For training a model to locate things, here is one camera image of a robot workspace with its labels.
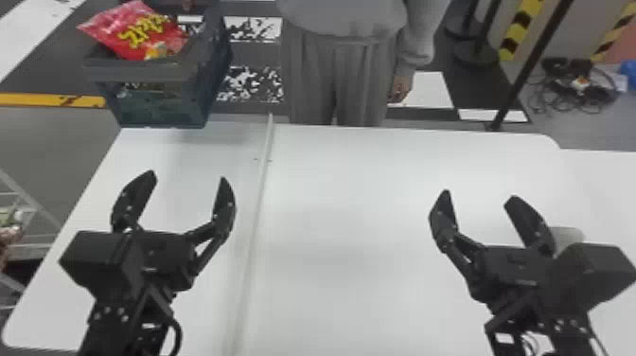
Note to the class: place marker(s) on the green basket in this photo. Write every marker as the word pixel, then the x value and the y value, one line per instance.
pixel 164 79

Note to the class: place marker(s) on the person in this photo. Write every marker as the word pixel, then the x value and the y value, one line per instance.
pixel 348 59

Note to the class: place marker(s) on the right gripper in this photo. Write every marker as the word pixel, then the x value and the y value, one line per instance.
pixel 512 276

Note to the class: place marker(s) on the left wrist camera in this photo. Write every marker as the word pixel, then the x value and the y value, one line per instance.
pixel 99 261

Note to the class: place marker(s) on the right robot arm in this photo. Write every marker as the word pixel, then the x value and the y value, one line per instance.
pixel 546 335

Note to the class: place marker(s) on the black pole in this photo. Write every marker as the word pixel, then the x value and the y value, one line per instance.
pixel 529 64

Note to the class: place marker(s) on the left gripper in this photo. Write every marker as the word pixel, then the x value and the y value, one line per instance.
pixel 166 258

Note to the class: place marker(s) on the yellow black striped post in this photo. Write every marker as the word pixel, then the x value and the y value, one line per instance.
pixel 612 31
pixel 519 27

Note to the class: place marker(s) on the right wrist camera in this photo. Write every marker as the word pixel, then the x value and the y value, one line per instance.
pixel 593 273

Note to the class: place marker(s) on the red snack packet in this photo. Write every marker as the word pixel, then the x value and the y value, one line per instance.
pixel 133 31

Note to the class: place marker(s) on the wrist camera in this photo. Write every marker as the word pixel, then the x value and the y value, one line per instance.
pixel 99 261
pixel 593 273

